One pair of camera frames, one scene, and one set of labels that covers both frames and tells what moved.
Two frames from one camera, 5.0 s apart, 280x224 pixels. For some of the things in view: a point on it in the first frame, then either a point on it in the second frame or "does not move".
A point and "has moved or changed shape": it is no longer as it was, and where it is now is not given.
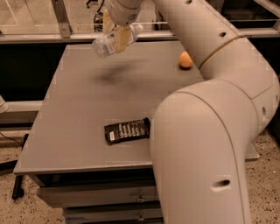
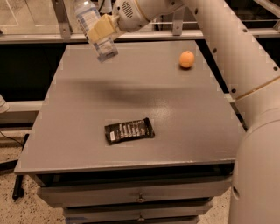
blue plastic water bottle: x=106 y=45 has moved or changed shape
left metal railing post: x=62 y=17 does not move
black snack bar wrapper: x=126 y=131 does not move
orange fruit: x=185 y=59 does not move
